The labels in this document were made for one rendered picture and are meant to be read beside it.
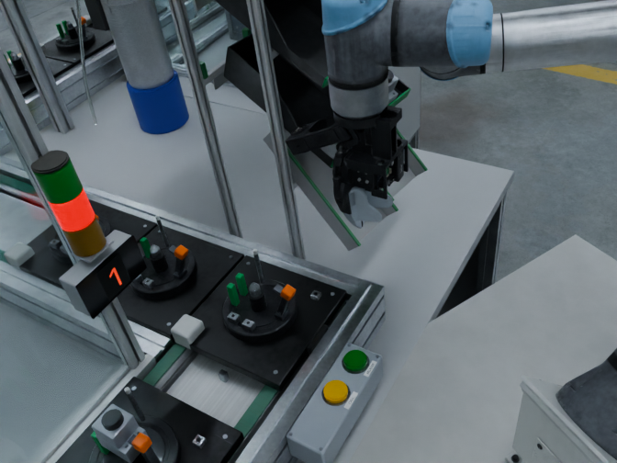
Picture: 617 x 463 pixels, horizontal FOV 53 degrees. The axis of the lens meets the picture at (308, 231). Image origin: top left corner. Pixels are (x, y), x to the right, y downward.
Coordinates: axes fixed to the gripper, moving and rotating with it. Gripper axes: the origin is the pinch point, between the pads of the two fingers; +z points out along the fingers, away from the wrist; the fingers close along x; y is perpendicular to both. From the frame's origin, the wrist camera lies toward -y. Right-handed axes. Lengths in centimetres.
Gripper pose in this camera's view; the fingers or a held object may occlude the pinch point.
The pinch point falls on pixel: (355, 219)
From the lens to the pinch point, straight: 95.1
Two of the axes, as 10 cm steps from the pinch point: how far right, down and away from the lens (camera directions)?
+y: 8.5, 2.7, -4.5
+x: 5.1, -6.1, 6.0
